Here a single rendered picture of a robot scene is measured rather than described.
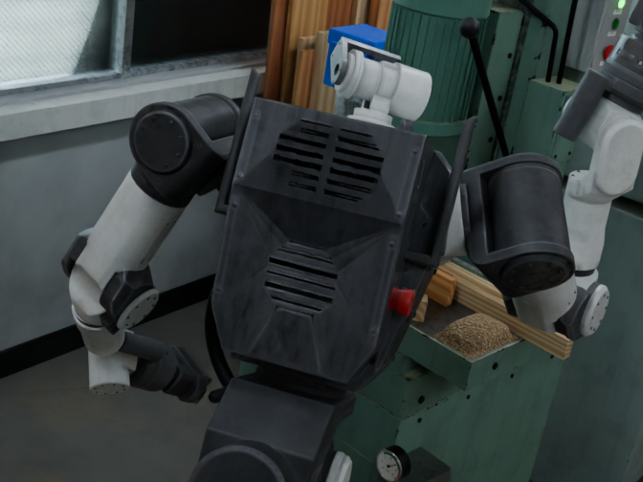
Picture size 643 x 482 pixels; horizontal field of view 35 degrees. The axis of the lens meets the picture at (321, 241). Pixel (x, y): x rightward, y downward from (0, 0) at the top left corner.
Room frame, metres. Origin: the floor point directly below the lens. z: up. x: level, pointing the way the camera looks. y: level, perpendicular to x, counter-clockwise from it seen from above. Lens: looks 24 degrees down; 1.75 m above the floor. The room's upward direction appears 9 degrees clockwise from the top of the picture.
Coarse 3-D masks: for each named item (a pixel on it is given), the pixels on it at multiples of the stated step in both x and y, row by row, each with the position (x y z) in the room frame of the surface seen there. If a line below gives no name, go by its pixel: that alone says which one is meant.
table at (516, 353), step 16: (432, 304) 1.70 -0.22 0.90; (432, 320) 1.64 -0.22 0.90; (448, 320) 1.65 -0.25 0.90; (416, 336) 1.59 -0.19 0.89; (416, 352) 1.59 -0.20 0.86; (432, 352) 1.57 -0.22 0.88; (448, 352) 1.55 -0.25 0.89; (496, 352) 1.56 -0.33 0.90; (512, 352) 1.60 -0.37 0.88; (528, 352) 1.65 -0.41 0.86; (432, 368) 1.56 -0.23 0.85; (448, 368) 1.54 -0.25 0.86; (464, 368) 1.52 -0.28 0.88; (480, 368) 1.54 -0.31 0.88; (496, 368) 1.57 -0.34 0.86; (512, 368) 1.62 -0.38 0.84; (464, 384) 1.51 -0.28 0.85
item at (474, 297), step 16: (448, 272) 1.77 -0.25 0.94; (464, 288) 1.73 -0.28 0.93; (480, 288) 1.72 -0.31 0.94; (464, 304) 1.72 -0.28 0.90; (480, 304) 1.70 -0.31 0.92; (496, 304) 1.68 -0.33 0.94; (512, 320) 1.65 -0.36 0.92; (528, 336) 1.62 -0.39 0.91; (544, 336) 1.60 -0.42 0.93; (560, 336) 1.58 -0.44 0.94; (560, 352) 1.58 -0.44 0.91
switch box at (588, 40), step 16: (592, 0) 1.97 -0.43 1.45; (608, 0) 1.95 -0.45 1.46; (576, 16) 1.98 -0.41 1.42; (592, 16) 1.96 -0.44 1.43; (608, 16) 1.96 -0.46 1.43; (624, 16) 2.01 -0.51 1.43; (576, 32) 1.98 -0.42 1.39; (592, 32) 1.96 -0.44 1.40; (608, 32) 1.97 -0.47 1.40; (576, 48) 1.97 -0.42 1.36; (592, 48) 1.95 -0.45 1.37; (576, 64) 1.97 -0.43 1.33; (592, 64) 1.95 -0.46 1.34
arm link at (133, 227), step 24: (120, 192) 1.25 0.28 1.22; (120, 216) 1.23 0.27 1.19; (144, 216) 1.23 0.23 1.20; (168, 216) 1.24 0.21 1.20; (96, 240) 1.24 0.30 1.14; (120, 240) 1.23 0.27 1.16; (144, 240) 1.23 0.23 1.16; (72, 264) 1.28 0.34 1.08; (96, 264) 1.23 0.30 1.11; (120, 264) 1.23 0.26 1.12; (144, 264) 1.26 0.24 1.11; (120, 288) 1.23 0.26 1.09; (144, 288) 1.26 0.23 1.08; (120, 312) 1.23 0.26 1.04; (144, 312) 1.29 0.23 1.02
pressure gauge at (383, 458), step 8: (392, 448) 1.53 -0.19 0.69; (400, 448) 1.53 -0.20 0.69; (376, 456) 1.54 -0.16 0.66; (384, 456) 1.53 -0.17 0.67; (392, 456) 1.52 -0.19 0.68; (400, 456) 1.51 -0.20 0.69; (408, 456) 1.52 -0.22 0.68; (376, 464) 1.53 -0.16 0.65; (384, 464) 1.53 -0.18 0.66; (392, 464) 1.51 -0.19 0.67; (400, 464) 1.50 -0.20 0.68; (408, 464) 1.51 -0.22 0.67; (384, 472) 1.52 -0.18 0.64; (392, 472) 1.51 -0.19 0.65; (400, 472) 1.50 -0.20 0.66; (408, 472) 1.51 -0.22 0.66; (392, 480) 1.51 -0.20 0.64
